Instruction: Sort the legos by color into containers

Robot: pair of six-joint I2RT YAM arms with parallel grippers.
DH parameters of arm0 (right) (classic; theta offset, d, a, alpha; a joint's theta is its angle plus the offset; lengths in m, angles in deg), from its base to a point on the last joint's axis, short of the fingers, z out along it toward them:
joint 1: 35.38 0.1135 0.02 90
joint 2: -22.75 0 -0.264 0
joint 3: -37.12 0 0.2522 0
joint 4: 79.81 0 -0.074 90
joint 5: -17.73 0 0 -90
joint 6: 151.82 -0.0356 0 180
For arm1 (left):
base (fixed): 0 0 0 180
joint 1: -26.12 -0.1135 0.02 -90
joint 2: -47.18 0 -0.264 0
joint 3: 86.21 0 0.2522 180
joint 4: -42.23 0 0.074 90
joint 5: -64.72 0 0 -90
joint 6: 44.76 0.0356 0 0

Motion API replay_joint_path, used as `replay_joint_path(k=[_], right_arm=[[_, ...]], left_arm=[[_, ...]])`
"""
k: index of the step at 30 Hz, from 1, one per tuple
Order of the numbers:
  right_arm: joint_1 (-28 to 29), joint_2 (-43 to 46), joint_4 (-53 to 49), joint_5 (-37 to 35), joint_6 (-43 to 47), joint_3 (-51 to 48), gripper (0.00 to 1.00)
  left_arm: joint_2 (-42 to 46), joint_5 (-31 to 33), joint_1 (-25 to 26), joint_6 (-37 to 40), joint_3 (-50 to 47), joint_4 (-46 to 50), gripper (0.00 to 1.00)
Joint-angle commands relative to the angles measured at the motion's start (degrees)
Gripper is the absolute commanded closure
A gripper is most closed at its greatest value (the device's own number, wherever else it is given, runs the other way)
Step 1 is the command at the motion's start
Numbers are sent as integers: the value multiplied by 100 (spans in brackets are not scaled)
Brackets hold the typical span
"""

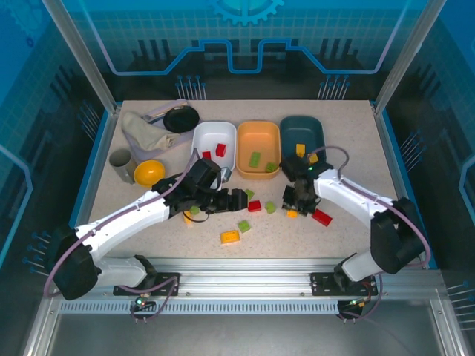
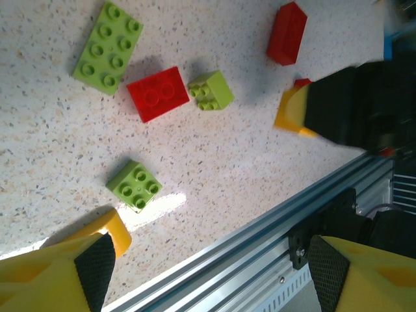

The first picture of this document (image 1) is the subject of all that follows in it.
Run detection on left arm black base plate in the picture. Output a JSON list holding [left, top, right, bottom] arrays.
[[113, 272, 182, 297]]

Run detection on grey cup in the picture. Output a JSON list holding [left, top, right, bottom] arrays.
[[108, 148, 137, 185]]

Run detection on slotted grey cable duct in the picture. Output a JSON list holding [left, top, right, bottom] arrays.
[[58, 300, 341, 316]]

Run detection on black round plate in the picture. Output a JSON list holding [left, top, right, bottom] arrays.
[[163, 106, 200, 134]]

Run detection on aluminium mounting rail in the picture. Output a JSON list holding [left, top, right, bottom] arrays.
[[47, 257, 446, 302]]

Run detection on small connector with green light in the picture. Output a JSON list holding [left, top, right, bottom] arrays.
[[134, 292, 157, 311], [347, 296, 372, 311]]

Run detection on orange plastic container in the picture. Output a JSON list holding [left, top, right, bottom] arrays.
[[236, 120, 281, 182]]

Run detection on beige cloth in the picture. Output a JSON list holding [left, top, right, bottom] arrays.
[[122, 111, 182, 152]]

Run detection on blue table side rail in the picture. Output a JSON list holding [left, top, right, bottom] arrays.
[[370, 102, 441, 270], [55, 103, 123, 270]]

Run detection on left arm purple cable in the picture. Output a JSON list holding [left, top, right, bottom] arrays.
[[44, 148, 209, 323]]

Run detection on yellow bowl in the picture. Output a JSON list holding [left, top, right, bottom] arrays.
[[133, 159, 166, 188]]

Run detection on white plastic container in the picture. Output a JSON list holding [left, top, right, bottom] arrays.
[[190, 121, 238, 174]]

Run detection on dark teal plastic container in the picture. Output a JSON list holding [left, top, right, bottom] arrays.
[[279, 115, 327, 168]]

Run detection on aluminium frame post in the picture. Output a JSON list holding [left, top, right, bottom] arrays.
[[41, 0, 122, 114], [373, 0, 448, 116]]

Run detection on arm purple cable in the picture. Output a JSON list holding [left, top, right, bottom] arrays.
[[307, 145, 433, 323], [44, 148, 209, 323]]

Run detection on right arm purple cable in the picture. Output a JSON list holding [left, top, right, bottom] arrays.
[[307, 145, 433, 323]]

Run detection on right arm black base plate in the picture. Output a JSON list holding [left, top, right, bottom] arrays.
[[309, 272, 379, 297]]

